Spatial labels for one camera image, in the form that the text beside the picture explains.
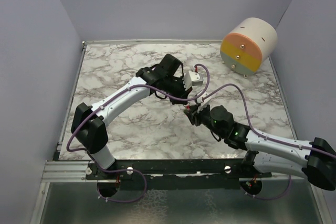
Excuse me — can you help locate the aluminium frame rail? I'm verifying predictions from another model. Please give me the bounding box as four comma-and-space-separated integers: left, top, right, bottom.
41, 161, 89, 183

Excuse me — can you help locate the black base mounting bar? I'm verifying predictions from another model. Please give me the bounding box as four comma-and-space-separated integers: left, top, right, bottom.
86, 158, 271, 190

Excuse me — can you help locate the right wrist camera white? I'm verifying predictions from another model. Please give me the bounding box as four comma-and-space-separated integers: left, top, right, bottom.
196, 92, 211, 113

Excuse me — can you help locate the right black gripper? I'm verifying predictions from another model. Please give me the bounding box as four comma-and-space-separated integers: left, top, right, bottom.
184, 103, 224, 138

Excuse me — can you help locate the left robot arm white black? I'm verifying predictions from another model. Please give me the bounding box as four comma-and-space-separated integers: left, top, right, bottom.
71, 54, 192, 179

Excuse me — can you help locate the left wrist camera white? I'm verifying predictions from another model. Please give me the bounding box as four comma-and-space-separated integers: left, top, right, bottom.
183, 71, 203, 90

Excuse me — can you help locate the round three-drawer mini cabinet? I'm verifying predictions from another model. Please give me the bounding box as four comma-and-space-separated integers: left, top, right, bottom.
220, 17, 278, 78

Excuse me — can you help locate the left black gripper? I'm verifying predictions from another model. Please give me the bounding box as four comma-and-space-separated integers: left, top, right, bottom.
163, 76, 193, 105

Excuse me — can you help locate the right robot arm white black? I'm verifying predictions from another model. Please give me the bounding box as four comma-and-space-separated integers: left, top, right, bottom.
184, 105, 335, 191

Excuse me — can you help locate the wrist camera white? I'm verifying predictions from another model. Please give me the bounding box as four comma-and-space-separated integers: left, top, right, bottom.
196, 92, 211, 113
183, 71, 203, 90

